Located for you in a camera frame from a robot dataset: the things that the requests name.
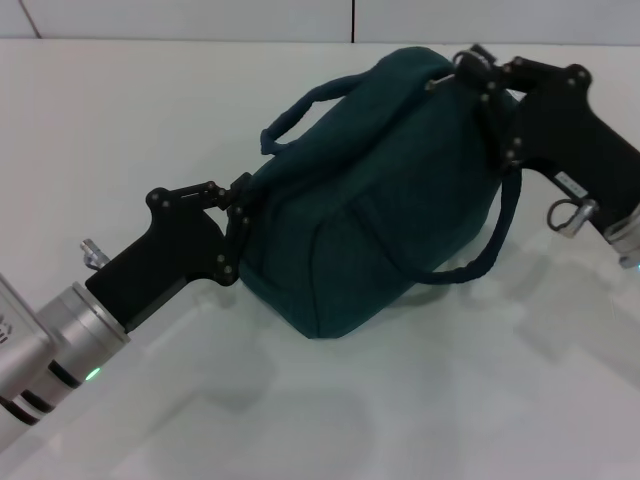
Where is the dark blue fabric bag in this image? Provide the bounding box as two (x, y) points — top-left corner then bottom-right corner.
(236, 46), (525, 341)

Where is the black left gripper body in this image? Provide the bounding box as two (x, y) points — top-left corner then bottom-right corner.
(84, 187), (242, 334)

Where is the silver left gripper connector stub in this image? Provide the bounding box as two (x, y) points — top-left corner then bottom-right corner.
(79, 239), (110, 271)

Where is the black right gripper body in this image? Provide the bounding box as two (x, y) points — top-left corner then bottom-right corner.
(503, 62), (640, 227)

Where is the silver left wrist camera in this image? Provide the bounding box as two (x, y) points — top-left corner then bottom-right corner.
(0, 272), (55, 401)

